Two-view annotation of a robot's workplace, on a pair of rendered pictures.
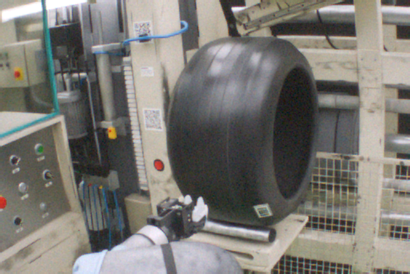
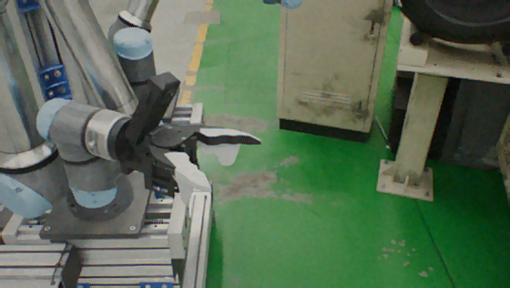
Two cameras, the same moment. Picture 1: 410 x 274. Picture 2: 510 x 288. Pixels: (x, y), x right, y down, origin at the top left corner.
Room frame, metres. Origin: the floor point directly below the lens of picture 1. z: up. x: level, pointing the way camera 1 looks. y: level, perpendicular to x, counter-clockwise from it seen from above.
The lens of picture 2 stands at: (0.37, -1.36, 1.41)
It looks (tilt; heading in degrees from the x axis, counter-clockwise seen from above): 35 degrees down; 76
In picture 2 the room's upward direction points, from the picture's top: straight up
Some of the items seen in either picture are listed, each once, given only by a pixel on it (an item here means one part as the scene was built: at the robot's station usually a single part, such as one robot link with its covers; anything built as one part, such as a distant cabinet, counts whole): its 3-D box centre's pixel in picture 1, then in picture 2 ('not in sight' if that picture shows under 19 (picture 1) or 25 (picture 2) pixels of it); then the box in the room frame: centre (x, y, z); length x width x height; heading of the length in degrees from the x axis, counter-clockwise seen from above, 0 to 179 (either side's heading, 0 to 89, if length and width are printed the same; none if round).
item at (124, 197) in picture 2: not in sight; (96, 183); (0.21, -0.52, 0.77); 0.15 x 0.15 x 0.10
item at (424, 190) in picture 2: not in sight; (405, 177); (1.55, 0.13, 0.02); 0.27 x 0.27 x 0.04; 58
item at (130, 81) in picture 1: (140, 123); not in sight; (1.57, 0.22, 1.19); 0.05 x 0.04 x 0.48; 148
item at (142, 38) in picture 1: (155, 33); not in sight; (1.55, 0.13, 1.50); 0.19 x 0.19 x 0.06; 58
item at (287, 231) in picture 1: (243, 234); (451, 54); (1.44, -0.10, 0.80); 0.37 x 0.36 x 0.02; 148
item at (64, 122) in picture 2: not in sight; (76, 127); (0.24, -0.72, 1.04); 0.11 x 0.08 x 0.09; 141
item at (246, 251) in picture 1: (223, 243); (413, 39); (1.32, -0.02, 0.83); 0.36 x 0.09 x 0.06; 58
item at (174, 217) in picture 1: (170, 224); not in sight; (0.96, 0.10, 1.11); 0.12 x 0.08 x 0.09; 148
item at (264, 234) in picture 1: (223, 227); (417, 23); (1.31, -0.03, 0.90); 0.35 x 0.05 x 0.05; 58
